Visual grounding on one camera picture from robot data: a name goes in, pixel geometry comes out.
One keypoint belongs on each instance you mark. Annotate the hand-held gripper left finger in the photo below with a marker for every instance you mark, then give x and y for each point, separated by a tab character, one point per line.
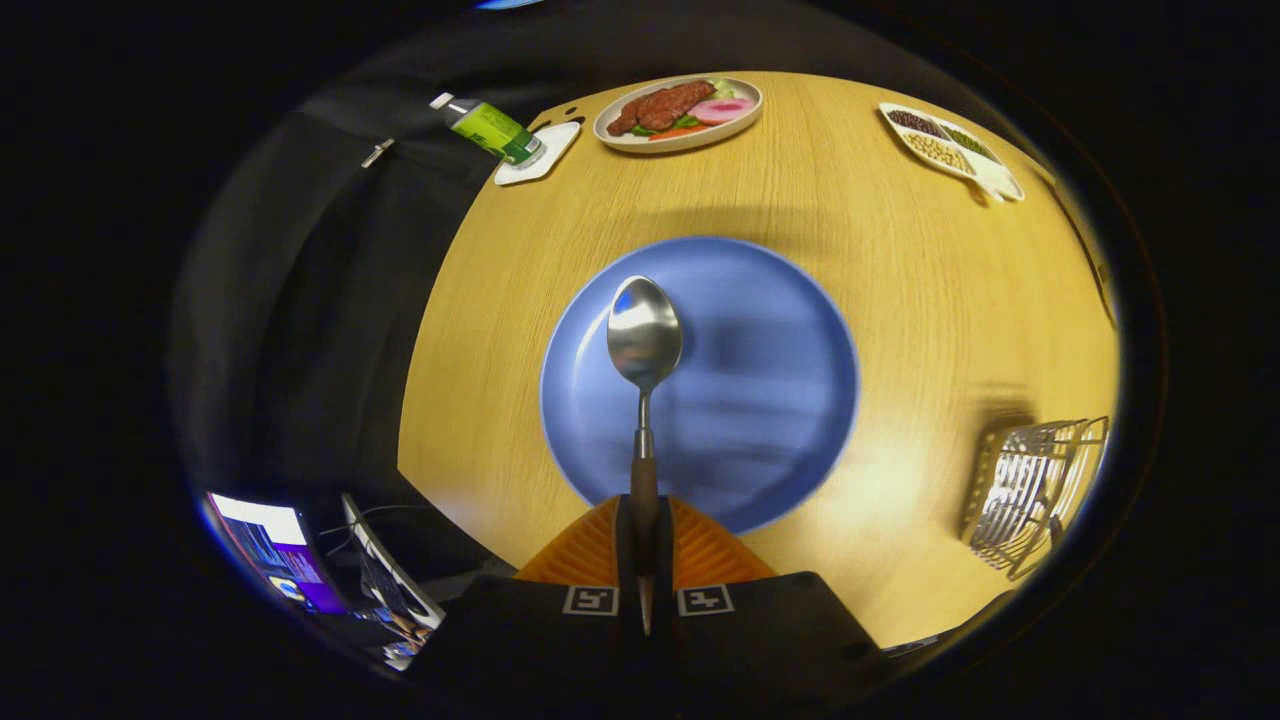
625	560

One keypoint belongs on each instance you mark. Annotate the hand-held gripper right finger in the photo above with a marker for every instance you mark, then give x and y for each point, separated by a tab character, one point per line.
665	560

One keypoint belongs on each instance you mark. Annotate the blue round plate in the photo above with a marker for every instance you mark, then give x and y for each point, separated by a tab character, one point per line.
760	400

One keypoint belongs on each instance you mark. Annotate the white laptop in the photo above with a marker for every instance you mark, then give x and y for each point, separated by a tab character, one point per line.
395	585

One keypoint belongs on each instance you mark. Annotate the lit computer monitor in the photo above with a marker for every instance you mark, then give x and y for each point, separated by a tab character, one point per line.
275	550

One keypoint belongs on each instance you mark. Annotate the white square coaster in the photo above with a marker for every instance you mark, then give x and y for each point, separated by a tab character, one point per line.
555	150

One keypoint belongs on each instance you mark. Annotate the green label plastic bottle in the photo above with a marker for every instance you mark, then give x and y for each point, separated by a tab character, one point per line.
490	128

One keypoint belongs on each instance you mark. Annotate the plate of meat and vegetables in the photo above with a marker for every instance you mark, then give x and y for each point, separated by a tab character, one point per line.
665	105

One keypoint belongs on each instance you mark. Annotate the silver cloth clip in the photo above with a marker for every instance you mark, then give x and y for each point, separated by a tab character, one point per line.
377	152

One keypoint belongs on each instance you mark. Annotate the white divided dish with beans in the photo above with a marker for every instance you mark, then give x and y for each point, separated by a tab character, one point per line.
940	150

